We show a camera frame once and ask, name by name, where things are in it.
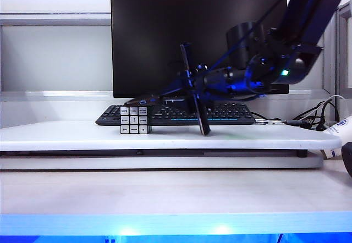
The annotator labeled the clear ballpoint pen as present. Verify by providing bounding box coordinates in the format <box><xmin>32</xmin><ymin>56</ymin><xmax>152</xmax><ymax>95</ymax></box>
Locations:
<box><xmin>254</xmin><ymin>119</ymin><xmax>288</xmax><ymax>125</ymax></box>

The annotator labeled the white cable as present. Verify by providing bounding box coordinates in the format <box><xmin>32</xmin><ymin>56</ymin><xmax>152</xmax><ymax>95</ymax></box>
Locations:
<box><xmin>324</xmin><ymin>95</ymin><xmax>348</xmax><ymax>123</ymax></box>

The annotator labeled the narrow grey partition frame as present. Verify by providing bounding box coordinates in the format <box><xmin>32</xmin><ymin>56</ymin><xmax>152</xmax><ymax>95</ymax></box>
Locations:
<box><xmin>334</xmin><ymin>0</ymin><xmax>352</xmax><ymax>123</ymax></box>

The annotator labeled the black computer monitor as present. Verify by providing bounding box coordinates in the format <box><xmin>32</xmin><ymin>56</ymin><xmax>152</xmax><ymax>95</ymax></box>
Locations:
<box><xmin>111</xmin><ymin>0</ymin><xmax>289</xmax><ymax>99</ymax></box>

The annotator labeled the black computer keyboard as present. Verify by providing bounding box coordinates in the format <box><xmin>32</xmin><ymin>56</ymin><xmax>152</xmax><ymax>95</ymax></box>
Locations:
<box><xmin>95</xmin><ymin>103</ymin><xmax>256</xmax><ymax>126</ymax></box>

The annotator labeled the dark round object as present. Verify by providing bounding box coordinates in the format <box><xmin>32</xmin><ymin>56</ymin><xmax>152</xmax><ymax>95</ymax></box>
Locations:
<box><xmin>340</xmin><ymin>141</ymin><xmax>352</xmax><ymax>178</ymax></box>

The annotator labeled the white tube with blue print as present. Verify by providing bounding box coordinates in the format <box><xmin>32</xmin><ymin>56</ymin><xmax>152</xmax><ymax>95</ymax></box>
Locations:
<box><xmin>320</xmin><ymin>116</ymin><xmax>352</xmax><ymax>161</ymax></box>

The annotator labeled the white desk riser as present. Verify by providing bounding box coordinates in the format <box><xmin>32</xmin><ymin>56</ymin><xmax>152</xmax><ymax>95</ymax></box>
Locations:
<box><xmin>0</xmin><ymin>120</ymin><xmax>342</xmax><ymax>170</ymax></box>

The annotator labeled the white-faced Rubik's cube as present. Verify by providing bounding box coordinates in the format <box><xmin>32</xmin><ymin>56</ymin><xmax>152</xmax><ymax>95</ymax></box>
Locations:
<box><xmin>119</xmin><ymin>105</ymin><xmax>154</xmax><ymax>135</ymax></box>

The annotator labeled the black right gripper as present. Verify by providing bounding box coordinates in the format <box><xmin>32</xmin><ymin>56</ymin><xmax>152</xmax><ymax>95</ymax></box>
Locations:
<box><xmin>157</xmin><ymin>42</ymin><xmax>224</xmax><ymax>137</ymax></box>

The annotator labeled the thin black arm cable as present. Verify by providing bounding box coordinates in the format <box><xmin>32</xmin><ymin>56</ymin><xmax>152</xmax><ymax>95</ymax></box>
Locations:
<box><xmin>206</xmin><ymin>0</ymin><xmax>301</xmax><ymax>73</ymax></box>

